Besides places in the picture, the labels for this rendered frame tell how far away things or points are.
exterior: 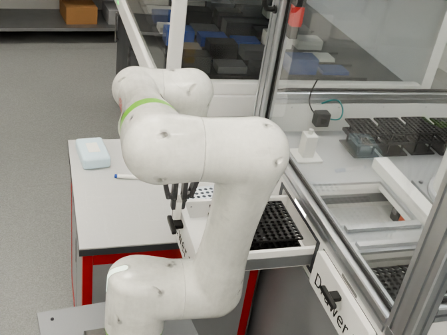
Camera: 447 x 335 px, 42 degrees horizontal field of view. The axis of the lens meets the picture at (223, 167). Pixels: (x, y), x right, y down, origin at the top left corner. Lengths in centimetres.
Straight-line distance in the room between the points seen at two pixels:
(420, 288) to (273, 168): 41
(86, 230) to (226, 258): 71
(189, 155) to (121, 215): 93
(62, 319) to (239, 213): 61
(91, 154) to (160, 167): 113
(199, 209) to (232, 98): 75
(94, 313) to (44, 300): 115
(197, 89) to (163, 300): 48
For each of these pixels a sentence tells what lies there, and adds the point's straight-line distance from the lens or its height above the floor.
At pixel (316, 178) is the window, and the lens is 160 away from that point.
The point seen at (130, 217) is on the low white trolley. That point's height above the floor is 76.
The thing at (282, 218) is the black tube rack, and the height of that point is 87.
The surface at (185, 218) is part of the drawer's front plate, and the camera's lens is 156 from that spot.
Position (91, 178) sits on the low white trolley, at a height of 76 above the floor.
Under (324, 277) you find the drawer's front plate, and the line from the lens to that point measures 153.
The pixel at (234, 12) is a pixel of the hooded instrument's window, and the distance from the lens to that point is 223.
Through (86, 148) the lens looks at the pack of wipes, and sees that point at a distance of 208.
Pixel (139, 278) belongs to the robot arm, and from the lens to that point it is 122.
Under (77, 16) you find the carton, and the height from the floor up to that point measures 22.
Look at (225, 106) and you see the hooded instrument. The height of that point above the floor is 85.
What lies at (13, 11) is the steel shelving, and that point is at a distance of 550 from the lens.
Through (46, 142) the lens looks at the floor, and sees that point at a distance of 372.
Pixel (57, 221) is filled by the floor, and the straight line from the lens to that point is 306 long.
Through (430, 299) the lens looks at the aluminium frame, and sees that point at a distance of 121.
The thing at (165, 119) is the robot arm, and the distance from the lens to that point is 94.
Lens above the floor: 186
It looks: 31 degrees down
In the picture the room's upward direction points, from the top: 9 degrees clockwise
